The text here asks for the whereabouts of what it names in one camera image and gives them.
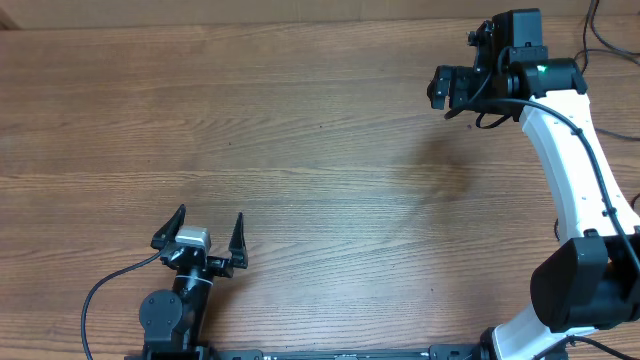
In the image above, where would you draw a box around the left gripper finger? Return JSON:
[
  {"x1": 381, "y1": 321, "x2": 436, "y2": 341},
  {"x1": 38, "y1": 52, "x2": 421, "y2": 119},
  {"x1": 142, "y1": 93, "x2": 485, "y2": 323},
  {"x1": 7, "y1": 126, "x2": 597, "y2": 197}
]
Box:
[
  {"x1": 150, "y1": 204, "x2": 186, "y2": 250},
  {"x1": 228, "y1": 212, "x2": 248, "y2": 269}
]

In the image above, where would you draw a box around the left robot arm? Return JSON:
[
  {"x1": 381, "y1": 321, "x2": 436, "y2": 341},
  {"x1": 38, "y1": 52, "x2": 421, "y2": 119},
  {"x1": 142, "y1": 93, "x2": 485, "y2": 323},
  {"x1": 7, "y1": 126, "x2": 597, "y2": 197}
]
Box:
[{"x1": 139, "y1": 205, "x2": 248, "y2": 360}]

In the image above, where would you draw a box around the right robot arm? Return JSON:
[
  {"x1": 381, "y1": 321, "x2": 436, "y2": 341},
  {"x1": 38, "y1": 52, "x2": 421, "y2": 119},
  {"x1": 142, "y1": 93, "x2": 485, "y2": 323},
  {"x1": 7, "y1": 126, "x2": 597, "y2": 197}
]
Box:
[{"x1": 427, "y1": 9, "x2": 639, "y2": 359}]

